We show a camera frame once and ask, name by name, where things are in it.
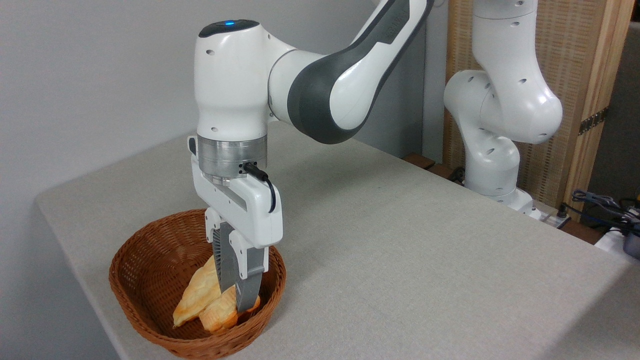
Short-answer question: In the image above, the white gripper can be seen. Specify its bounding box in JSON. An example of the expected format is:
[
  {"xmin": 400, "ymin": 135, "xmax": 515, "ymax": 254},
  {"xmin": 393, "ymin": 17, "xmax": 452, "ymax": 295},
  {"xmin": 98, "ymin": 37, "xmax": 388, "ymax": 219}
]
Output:
[{"xmin": 188, "ymin": 135, "xmax": 284, "ymax": 314}]

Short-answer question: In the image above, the small bread piece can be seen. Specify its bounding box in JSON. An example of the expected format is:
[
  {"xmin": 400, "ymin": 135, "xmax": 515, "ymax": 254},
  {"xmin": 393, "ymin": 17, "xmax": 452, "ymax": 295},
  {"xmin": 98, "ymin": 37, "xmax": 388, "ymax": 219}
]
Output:
[{"xmin": 199, "ymin": 285, "xmax": 262, "ymax": 335}]

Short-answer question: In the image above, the long braided bread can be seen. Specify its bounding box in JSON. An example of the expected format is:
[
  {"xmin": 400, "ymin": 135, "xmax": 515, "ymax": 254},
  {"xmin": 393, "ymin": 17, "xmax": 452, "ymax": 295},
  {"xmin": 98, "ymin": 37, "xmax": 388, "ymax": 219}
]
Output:
[{"xmin": 172, "ymin": 254, "xmax": 224, "ymax": 329}]

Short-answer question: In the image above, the brown wicker basket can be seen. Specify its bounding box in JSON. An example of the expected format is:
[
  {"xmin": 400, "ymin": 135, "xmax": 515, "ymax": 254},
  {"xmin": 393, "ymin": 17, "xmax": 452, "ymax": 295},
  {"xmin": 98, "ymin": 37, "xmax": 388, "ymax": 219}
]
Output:
[{"xmin": 108, "ymin": 208, "xmax": 287, "ymax": 360}]

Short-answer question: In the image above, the black metal hinge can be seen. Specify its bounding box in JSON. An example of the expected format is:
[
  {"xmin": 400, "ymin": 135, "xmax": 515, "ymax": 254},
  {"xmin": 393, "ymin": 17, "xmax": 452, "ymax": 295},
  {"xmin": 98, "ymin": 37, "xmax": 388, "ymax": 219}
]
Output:
[{"xmin": 578, "ymin": 107, "xmax": 610, "ymax": 136}]

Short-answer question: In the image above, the white box with grey container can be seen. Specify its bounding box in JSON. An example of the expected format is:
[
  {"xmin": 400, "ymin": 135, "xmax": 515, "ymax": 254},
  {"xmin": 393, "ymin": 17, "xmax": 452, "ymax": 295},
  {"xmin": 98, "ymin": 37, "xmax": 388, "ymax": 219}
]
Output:
[{"xmin": 594, "ymin": 226, "xmax": 640, "ymax": 267}]

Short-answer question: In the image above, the wooden rattan screen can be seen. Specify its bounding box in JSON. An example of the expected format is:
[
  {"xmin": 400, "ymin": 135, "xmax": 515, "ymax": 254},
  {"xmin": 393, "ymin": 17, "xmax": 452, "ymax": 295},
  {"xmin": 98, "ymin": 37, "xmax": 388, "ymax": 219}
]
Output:
[{"xmin": 445, "ymin": 0, "xmax": 636, "ymax": 213}]

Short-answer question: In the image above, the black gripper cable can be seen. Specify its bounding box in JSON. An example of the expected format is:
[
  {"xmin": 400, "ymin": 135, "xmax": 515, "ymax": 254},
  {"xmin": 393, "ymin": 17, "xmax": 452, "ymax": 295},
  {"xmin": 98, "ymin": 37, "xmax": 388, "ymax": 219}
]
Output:
[{"xmin": 242, "ymin": 162, "xmax": 277, "ymax": 214}]

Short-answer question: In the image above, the dark cable bundle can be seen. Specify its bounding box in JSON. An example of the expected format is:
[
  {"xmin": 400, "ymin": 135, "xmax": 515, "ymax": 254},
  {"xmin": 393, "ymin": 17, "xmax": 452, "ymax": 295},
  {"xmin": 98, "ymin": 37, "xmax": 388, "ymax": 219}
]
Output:
[{"xmin": 564, "ymin": 188, "xmax": 640, "ymax": 237}]

